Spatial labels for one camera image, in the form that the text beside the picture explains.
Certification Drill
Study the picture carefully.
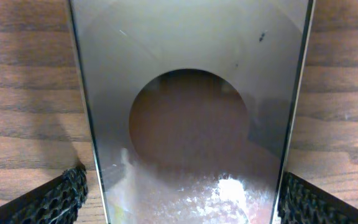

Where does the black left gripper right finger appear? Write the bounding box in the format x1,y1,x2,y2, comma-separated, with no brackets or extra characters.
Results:
277,172,358,224

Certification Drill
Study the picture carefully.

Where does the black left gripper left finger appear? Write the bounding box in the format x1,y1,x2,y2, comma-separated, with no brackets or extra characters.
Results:
0,165,88,224

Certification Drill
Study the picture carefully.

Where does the gold Galaxy smartphone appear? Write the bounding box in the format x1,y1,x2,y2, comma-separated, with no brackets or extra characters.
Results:
68,0,315,223

